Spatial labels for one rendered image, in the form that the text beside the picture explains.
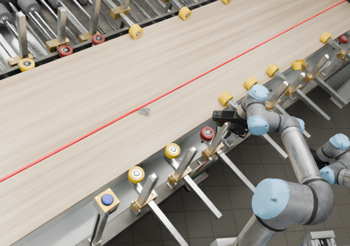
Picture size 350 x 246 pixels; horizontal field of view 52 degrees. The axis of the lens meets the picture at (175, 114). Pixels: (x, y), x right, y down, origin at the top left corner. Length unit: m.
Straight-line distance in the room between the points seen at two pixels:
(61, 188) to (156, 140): 0.54
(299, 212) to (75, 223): 1.22
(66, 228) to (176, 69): 1.12
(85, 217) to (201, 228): 1.08
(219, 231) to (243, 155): 0.75
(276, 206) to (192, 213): 1.79
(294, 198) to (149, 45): 1.57
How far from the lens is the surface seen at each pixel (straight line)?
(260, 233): 1.18
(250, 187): 2.02
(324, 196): 1.14
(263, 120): 1.35
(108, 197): 1.36
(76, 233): 1.95
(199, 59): 2.41
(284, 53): 2.82
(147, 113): 1.98
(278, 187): 1.06
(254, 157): 3.26
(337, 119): 4.13
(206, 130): 2.04
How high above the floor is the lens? 2.48
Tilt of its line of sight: 51 degrees down
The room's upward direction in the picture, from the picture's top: 25 degrees clockwise
